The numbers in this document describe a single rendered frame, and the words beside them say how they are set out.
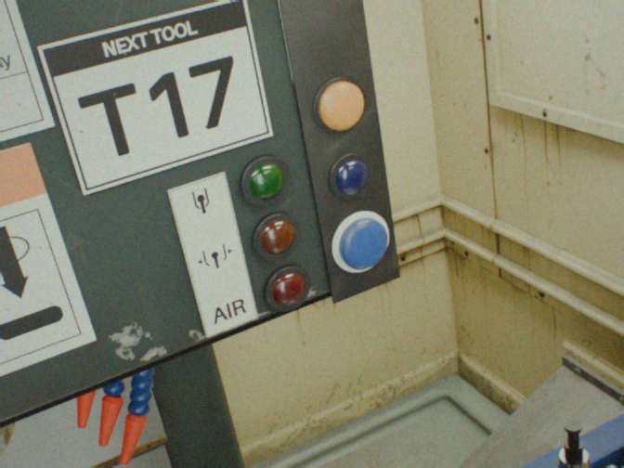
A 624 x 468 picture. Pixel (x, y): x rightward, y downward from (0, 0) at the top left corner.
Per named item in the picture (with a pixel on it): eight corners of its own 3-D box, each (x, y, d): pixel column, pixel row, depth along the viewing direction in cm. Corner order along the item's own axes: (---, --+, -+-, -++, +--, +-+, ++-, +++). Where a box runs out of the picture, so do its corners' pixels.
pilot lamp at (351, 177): (373, 190, 44) (369, 152, 43) (339, 202, 43) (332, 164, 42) (369, 188, 44) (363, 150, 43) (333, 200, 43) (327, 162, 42)
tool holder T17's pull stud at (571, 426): (571, 446, 74) (570, 416, 72) (587, 454, 73) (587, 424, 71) (560, 456, 73) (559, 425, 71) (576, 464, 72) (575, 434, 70)
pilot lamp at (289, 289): (311, 301, 44) (305, 266, 43) (276, 315, 43) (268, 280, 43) (306, 296, 45) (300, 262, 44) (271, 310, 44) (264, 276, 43)
